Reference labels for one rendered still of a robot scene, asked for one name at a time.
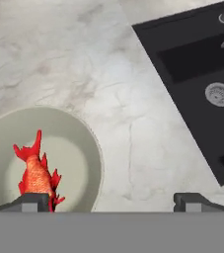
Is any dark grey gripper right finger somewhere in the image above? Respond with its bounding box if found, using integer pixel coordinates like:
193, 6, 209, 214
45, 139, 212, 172
173, 192, 224, 213

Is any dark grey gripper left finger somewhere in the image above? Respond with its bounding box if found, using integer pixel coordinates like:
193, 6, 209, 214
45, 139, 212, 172
0, 193, 50, 213

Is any red orange fish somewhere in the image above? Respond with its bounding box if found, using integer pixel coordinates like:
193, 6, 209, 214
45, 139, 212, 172
12, 128, 66, 213

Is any pale grey-green bowl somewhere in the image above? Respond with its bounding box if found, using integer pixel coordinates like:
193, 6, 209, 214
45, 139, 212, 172
0, 106, 104, 213

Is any black sink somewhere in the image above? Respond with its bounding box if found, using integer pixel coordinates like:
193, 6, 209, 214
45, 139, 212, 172
131, 0, 224, 188

